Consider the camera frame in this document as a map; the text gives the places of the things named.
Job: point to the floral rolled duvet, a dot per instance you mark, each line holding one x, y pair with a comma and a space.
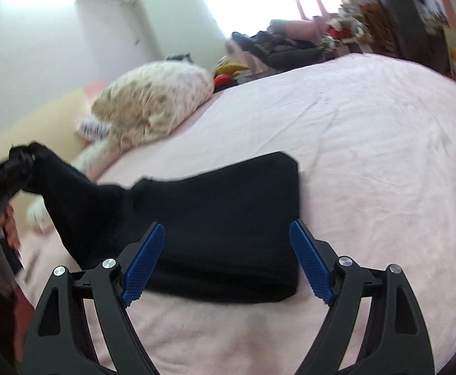
148, 103

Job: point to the wooden headboard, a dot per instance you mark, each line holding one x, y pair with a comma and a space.
55, 124

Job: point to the small patterned pillow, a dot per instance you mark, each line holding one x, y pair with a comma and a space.
93, 130

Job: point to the pink bed blanket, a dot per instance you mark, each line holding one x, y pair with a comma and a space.
375, 140

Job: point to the yellow red plush toy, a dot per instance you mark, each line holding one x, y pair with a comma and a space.
225, 73

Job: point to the pink window curtain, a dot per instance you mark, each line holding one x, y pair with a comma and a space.
314, 16

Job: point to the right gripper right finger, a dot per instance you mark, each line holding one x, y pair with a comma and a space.
373, 325

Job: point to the dark clothes pile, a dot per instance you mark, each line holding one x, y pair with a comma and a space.
286, 44

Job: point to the black pants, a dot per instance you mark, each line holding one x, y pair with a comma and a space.
226, 231

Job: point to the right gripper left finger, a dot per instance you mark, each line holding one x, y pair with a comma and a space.
81, 325

